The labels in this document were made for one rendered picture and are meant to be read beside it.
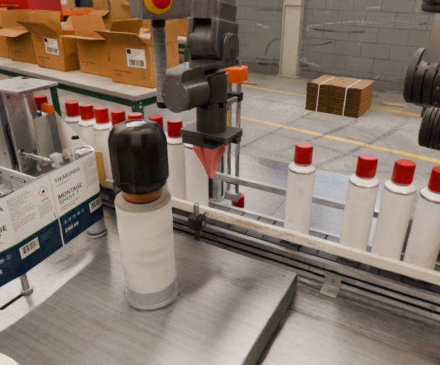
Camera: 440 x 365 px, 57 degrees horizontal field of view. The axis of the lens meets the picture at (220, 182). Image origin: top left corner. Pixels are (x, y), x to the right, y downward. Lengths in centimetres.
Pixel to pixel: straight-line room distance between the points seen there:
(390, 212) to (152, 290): 42
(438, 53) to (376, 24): 517
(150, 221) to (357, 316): 40
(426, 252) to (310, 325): 23
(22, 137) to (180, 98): 51
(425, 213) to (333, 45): 586
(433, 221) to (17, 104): 89
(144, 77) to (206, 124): 184
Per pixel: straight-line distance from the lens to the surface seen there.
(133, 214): 59
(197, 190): 90
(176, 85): 67
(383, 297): 82
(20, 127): 106
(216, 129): 74
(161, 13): 89
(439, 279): 79
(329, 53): 657
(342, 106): 484
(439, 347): 78
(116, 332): 67
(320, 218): 104
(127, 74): 265
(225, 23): 71
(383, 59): 630
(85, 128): 105
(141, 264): 64
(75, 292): 76
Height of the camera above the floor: 135
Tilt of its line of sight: 26 degrees down
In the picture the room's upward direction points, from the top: straight up
